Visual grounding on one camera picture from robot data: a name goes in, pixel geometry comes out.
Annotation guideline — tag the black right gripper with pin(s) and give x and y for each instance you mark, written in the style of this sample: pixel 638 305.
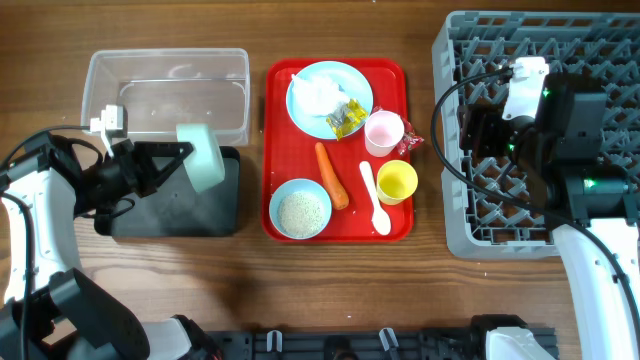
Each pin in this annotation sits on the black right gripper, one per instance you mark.
pixel 477 131

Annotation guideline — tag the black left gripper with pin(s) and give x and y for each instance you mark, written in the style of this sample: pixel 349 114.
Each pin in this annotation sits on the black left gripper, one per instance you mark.
pixel 133 170

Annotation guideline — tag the mint green bowl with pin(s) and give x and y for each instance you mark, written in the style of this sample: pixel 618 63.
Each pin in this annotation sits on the mint green bowl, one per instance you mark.
pixel 204 165

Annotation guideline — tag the pink plastic cup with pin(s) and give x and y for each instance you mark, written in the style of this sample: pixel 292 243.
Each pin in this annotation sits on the pink plastic cup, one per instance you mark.
pixel 383 131

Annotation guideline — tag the yellow snack wrapper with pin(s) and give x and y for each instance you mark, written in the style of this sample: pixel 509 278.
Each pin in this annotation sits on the yellow snack wrapper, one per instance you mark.
pixel 347 118

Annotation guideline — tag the light blue plate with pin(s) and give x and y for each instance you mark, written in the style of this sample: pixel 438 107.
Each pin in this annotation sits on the light blue plate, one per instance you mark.
pixel 350 80

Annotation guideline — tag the orange carrot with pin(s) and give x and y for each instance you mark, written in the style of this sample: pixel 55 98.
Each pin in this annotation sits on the orange carrot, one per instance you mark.
pixel 332 185

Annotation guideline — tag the white tissue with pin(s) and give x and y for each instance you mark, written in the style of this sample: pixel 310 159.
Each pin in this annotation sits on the white tissue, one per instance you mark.
pixel 318 95

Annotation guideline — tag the light blue bowl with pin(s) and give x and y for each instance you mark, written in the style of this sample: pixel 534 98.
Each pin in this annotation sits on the light blue bowl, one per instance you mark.
pixel 296 185

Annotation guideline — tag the white rice pile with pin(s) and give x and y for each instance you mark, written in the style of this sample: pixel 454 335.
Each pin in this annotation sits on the white rice pile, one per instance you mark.
pixel 301 215

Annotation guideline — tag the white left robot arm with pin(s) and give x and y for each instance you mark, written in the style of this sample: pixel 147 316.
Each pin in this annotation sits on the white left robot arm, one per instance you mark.
pixel 52 309

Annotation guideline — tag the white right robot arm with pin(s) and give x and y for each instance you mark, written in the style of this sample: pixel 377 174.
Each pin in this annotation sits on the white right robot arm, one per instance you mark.
pixel 588 206

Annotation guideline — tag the black waste tray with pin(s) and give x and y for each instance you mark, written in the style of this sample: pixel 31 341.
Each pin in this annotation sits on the black waste tray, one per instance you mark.
pixel 177 210

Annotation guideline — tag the grey dishwasher rack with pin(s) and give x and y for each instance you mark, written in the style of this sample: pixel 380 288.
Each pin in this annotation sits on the grey dishwasher rack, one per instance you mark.
pixel 604 46

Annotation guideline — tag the red candy wrapper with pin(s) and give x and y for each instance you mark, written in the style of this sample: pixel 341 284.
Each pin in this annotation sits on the red candy wrapper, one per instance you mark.
pixel 410 139

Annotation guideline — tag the clear plastic storage bin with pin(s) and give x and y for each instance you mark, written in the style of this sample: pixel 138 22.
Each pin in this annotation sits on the clear plastic storage bin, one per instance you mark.
pixel 162 88

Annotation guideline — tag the yellow plastic cup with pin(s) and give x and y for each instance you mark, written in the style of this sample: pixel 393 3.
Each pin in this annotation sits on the yellow plastic cup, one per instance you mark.
pixel 396 181

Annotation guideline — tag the cream plastic spoon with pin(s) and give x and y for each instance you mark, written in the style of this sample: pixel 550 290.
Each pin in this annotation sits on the cream plastic spoon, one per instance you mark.
pixel 380 219

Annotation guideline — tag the red plastic tray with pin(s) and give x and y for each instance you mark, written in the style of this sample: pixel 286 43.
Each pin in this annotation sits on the red plastic tray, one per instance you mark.
pixel 289 153

